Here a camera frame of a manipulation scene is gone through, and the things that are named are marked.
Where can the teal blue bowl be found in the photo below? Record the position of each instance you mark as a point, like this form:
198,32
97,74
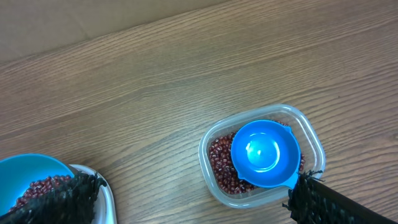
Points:
17,172

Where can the blue plastic measuring scoop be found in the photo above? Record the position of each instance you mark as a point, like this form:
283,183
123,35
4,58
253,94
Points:
266,154

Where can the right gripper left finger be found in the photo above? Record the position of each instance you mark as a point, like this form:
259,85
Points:
71,201

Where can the red beans in bowl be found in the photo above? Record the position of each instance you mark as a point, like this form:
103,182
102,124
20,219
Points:
39,188

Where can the white digital kitchen scale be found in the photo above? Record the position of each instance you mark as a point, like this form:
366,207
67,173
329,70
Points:
104,207

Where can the clear plastic food container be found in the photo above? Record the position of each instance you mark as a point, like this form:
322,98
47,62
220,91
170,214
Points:
308,141

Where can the red adzuki beans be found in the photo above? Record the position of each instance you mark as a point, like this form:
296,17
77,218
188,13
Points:
223,168

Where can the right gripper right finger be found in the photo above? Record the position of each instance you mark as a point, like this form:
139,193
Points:
312,202

